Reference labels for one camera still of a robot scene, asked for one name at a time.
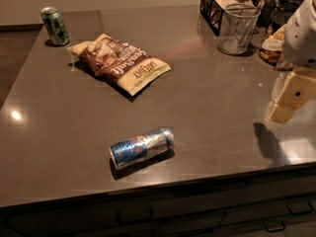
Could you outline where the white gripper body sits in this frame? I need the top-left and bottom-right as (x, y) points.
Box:
(282, 0), (316, 68)

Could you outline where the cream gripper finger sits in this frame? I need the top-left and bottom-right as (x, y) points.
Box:
(276, 70), (316, 110)
(267, 103), (296, 123)

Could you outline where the blue silver redbull can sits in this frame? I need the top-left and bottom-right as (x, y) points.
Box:
(110, 127), (174, 170)

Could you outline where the brown chip bag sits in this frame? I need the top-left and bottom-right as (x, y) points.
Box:
(68, 34), (171, 96)

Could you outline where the green soda can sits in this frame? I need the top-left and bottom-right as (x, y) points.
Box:
(41, 7), (69, 46)

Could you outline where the wire mesh cup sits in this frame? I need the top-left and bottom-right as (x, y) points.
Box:
(217, 3), (261, 55)

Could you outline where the black wire napkin basket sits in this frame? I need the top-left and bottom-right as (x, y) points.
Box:
(199, 0), (265, 36)

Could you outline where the black drawer handle right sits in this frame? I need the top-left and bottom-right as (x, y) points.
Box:
(287, 201), (314, 215)

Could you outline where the black drawer handle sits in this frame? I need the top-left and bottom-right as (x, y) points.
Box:
(287, 201), (314, 215)
(264, 221), (285, 233)
(117, 206), (154, 225)

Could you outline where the black drawer handle lower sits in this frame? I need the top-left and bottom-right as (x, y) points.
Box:
(264, 221), (285, 233)

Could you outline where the black drawer handle left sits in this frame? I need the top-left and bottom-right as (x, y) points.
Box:
(117, 206), (154, 225)

